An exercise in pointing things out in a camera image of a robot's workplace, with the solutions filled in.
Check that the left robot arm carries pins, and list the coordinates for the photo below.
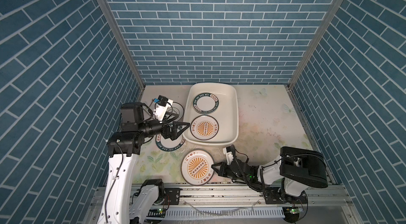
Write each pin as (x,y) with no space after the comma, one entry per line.
(138,124)

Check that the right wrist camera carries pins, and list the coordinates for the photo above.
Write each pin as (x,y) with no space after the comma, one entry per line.
(228,152)

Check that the orange sunburst plate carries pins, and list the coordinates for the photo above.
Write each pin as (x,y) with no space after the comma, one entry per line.
(196,168)
(204,127)

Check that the white plastic bin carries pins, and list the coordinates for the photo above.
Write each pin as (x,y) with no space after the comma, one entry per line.
(227,114)

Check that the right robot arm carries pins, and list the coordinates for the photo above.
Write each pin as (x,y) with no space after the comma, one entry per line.
(283,180)

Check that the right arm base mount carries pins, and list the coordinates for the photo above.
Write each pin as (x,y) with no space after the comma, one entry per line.
(275,196)

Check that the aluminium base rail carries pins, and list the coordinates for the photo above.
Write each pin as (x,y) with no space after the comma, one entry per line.
(224,203)

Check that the white plate thin dark rim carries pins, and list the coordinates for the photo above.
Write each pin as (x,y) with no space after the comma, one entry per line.
(176,111)

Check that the green lettered rim plate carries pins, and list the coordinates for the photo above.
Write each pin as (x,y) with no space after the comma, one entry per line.
(168,145)
(205,103)

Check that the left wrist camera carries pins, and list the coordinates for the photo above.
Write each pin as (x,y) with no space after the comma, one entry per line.
(161,105)

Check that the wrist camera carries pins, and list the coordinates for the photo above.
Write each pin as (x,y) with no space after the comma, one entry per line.
(161,105)
(228,152)

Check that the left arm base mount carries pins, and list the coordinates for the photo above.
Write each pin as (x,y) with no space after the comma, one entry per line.
(169,197)

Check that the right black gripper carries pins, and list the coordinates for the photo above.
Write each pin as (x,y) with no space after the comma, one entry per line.
(223,166)

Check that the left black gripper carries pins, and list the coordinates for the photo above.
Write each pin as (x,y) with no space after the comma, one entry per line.
(171,134)

